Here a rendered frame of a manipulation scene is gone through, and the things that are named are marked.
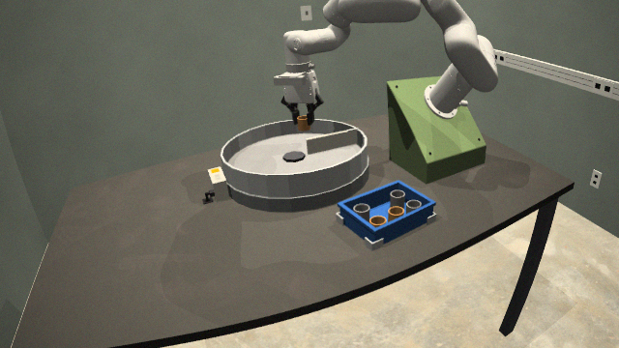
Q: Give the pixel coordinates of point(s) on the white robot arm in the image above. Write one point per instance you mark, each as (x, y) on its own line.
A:
(473, 61)

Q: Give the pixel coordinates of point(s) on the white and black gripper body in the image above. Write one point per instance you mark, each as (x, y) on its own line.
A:
(302, 94)

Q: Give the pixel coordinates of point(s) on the grey metal bushing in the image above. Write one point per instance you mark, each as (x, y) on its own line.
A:
(412, 205)
(397, 198)
(363, 211)

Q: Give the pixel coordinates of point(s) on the blue tray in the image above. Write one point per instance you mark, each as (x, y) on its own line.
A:
(379, 203)

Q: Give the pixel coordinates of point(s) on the bronze bushing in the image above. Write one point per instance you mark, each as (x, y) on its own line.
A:
(395, 212)
(377, 221)
(303, 123)

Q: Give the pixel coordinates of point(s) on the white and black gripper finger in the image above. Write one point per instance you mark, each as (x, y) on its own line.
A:
(293, 108)
(311, 107)

